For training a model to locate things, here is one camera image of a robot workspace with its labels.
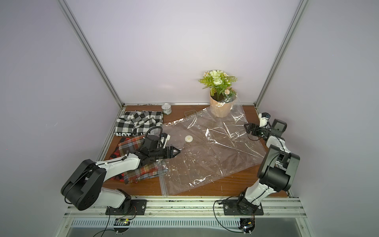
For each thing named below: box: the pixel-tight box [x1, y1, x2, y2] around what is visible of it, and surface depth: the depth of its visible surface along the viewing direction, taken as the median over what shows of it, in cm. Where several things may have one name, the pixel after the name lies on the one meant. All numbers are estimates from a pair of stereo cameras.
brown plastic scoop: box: [183, 109, 197, 118], surface depth 116 cm
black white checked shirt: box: [114, 110, 164, 137], surface depth 108 cm
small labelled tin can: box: [161, 102, 172, 116], surface depth 116 cm
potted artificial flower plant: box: [198, 70, 238, 118], surface depth 98 cm
